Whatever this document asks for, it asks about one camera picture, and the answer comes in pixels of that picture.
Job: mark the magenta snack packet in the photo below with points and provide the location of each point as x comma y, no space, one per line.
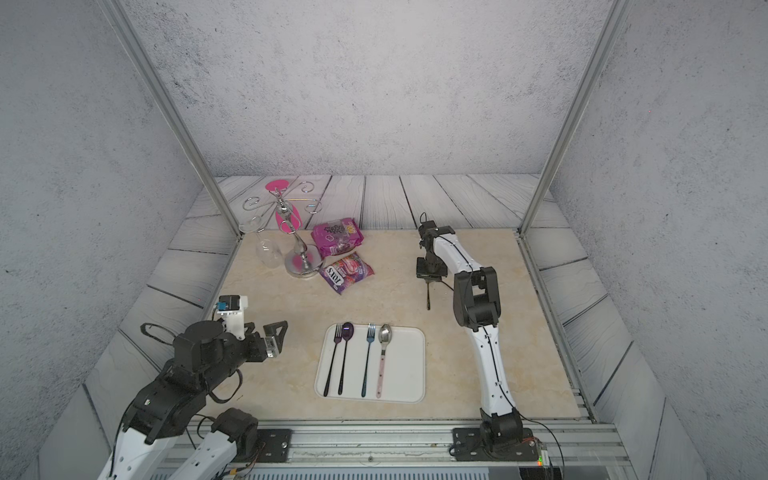
337,237

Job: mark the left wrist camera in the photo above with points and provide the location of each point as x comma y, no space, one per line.
230,311

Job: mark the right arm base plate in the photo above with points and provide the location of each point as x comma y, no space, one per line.
473,444

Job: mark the white square tray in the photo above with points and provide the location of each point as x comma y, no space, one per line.
405,369

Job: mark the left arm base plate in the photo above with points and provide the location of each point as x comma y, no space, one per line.
257,445

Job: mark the clear wine glass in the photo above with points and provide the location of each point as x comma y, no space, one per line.
267,251

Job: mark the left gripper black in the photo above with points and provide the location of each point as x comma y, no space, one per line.
259,352

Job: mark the pink wine glass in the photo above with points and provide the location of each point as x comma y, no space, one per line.
287,217

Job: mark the purple candy packet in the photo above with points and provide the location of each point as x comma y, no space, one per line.
345,272

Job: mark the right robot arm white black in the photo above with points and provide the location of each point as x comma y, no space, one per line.
477,308

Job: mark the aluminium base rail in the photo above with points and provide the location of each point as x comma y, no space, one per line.
418,449

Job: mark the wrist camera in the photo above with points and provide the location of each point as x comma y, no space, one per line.
230,311
428,229

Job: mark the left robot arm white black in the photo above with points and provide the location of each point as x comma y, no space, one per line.
205,355

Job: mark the silver spoon pink handle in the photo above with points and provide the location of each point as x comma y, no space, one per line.
385,337

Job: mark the aluminium frame post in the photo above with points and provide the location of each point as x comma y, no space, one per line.
610,31
131,43

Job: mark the left aluminium frame post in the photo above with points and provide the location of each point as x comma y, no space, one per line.
131,43

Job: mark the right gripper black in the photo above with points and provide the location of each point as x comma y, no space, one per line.
424,275

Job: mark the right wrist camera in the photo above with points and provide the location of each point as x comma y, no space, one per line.
428,229

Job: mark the right aluminium frame post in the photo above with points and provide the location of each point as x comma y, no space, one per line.
610,31

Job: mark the blue fork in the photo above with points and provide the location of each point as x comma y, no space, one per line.
370,338

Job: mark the dark purple fork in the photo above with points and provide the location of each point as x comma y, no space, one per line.
336,340

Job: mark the silver glass holder stand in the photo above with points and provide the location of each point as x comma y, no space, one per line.
304,260

